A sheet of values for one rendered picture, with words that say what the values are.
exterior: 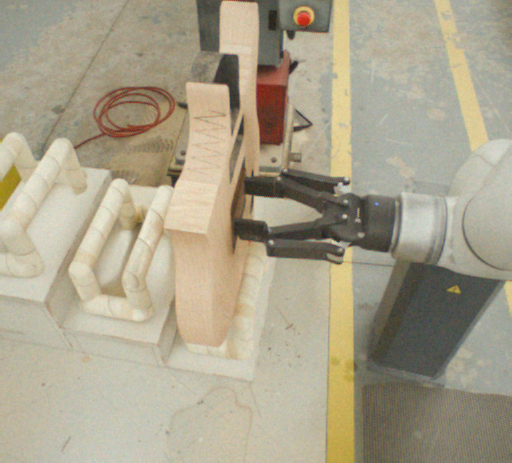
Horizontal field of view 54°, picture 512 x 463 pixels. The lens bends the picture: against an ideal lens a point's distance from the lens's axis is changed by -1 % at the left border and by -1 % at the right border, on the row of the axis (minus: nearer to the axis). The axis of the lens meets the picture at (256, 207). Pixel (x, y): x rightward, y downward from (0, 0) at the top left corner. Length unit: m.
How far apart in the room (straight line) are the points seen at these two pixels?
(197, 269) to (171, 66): 2.66
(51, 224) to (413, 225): 0.56
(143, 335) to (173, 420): 0.14
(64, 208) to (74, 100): 2.17
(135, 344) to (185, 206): 0.36
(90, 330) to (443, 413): 1.37
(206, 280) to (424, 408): 1.43
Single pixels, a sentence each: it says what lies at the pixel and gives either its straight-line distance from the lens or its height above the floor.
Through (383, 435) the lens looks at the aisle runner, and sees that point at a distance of 1.85.
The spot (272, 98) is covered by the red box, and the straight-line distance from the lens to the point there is 1.96.
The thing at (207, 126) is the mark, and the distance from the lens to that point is 0.55.
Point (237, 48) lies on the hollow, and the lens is 0.67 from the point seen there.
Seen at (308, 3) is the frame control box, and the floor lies 1.02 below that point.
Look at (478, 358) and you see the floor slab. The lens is 2.06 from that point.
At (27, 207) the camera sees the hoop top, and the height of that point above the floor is 1.21.
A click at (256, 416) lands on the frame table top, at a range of 0.85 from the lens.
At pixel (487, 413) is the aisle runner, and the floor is 0.00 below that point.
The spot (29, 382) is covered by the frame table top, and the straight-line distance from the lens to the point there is 0.94.
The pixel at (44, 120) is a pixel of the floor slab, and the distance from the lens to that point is 2.96.
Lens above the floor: 1.74
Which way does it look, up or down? 49 degrees down
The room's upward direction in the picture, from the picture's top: straight up
